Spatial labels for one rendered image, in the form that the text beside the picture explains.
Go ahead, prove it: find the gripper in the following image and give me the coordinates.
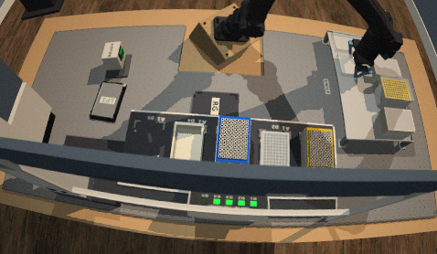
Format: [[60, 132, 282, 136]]
[[348, 38, 376, 78]]

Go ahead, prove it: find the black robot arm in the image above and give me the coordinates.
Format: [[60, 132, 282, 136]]
[[213, 0, 403, 60]]

